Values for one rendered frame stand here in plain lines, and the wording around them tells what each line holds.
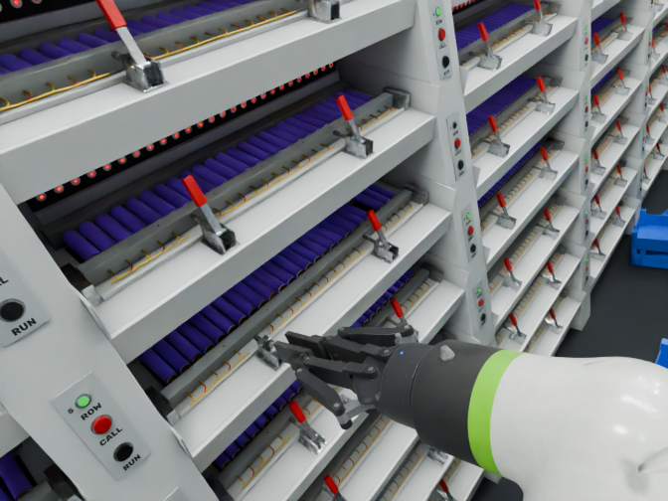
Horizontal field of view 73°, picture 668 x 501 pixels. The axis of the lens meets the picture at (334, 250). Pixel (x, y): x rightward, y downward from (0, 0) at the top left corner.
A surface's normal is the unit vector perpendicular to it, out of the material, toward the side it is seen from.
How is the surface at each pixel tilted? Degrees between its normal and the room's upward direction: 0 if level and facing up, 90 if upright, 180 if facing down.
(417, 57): 90
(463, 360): 11
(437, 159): 90
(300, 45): 109
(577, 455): 44
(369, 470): 19
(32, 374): 90
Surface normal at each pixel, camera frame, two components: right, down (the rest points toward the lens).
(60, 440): 0.71, 0.16
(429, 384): -0.69, -0.42
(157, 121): 0.76, 0.43
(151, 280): -0.02, -0.73
